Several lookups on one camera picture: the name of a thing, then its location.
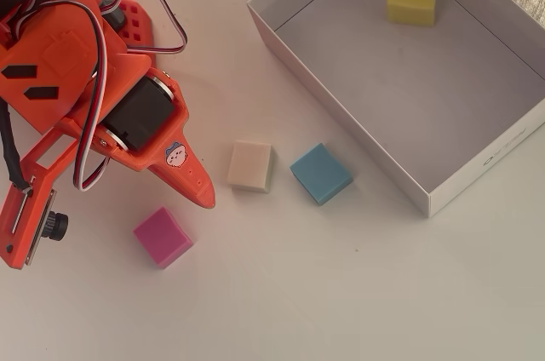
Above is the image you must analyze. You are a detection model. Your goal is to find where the orange gripper with servo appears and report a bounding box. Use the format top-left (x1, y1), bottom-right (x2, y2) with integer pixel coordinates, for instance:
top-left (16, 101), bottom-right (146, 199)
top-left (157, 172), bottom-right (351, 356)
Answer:
top-left (62, 51), bottom-right (216, 209)

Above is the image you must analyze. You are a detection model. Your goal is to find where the yellow foam cuboid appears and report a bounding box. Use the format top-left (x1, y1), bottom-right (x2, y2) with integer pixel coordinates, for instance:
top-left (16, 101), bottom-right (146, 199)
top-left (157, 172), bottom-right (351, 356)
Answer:
top-left (386, 0), bottom-right (438, 28)

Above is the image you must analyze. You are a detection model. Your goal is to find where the beige foam cuboid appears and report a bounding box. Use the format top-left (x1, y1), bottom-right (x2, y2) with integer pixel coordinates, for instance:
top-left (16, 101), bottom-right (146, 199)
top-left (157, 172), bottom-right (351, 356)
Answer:
top-left (227, 139), bottom-right (273, 194)

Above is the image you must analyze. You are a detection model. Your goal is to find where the pink foam cuboid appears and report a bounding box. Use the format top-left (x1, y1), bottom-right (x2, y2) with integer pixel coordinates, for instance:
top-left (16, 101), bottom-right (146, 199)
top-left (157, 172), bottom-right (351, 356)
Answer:
top-left (132, 206), bottom-right (195, 271)

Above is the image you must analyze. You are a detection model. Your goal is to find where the blue foam cuboid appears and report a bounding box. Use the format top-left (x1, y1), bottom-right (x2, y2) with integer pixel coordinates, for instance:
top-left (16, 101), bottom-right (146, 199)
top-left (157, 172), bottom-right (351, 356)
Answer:
top-left (289, 142), bottom-right (354, 207)

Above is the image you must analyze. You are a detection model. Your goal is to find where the white cardboard box bin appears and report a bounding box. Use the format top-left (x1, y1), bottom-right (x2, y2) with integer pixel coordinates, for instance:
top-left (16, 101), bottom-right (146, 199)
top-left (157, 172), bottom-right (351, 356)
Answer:
top-left (245, 0), bottom-right (545, 220)

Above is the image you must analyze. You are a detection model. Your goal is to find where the gripper servo cable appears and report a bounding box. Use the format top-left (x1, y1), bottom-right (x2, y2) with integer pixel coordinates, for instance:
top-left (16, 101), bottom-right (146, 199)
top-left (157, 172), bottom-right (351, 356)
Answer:
top-left (72, 5), bottom-right (115, 193)

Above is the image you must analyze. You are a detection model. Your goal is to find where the long looping servo cable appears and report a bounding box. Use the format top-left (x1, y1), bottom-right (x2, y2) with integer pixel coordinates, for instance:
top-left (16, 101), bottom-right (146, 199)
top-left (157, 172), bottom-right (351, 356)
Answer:
top-left (53, 0), bottom-right (189, 56)

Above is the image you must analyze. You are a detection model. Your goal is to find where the orange robot base plate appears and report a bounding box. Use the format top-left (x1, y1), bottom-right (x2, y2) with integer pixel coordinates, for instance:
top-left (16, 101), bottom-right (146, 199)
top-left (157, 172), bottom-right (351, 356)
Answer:
top-left (104, 0), bottom-right (162, 81)

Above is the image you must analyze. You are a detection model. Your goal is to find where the wrist camera with orange bracket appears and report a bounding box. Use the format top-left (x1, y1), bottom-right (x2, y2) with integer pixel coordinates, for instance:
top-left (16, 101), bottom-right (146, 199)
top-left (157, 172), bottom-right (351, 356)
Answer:
top-left (0, 129), bottom-right (81, 272)

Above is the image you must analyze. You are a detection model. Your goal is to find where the black camera cable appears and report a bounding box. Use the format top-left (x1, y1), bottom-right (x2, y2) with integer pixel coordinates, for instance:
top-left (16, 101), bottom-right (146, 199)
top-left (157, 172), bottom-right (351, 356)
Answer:
top-left (0, 100), bottom-right (34, 192)

